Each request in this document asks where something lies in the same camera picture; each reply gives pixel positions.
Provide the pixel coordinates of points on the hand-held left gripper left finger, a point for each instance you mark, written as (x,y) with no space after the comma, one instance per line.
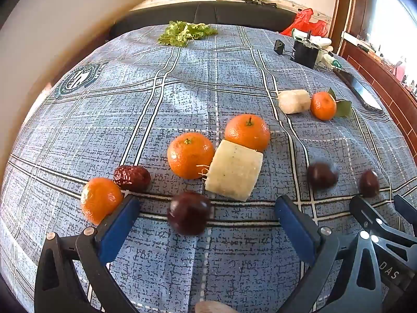
(119,228)

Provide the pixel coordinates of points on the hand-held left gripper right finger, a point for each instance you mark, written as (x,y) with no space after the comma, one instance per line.
(295,225)

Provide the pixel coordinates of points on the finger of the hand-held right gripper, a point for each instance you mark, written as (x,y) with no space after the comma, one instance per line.
(365,213)
(407,210)

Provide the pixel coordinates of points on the dark purple plum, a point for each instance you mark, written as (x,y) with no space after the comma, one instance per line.
(189,213)
(322,174)
(368,183)

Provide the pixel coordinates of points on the wrinkled red date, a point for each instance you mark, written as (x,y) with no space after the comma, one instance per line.
(132,177)

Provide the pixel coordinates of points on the large peeled sugarcane chunk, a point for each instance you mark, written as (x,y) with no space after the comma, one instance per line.
(233,171)

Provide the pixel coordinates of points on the small peeled sugarcane chunk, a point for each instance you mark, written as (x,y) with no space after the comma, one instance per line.
(215,308)
(293,101)

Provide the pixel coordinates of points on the blue plaid tablecloth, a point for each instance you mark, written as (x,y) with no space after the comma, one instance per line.
(97,120)

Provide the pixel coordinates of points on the leafy orange mandarin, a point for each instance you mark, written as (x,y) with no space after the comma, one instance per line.
(322,106)

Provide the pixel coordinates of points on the black smartphone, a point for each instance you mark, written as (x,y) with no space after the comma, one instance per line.
(358,93)

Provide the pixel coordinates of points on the wooden cabinet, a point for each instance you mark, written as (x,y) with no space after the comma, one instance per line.
(368,68)

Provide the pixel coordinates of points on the black container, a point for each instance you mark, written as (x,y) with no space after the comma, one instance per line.
(304,52)

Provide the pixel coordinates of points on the black clip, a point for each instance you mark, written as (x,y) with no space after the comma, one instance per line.
(279,46)

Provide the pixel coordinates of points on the red plastic bag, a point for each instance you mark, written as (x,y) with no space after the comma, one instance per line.
(304,22)

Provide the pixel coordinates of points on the green lettuce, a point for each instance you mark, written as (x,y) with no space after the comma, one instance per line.
(185,32)

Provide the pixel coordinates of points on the black sofa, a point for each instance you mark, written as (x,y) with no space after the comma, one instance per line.
(228,13)

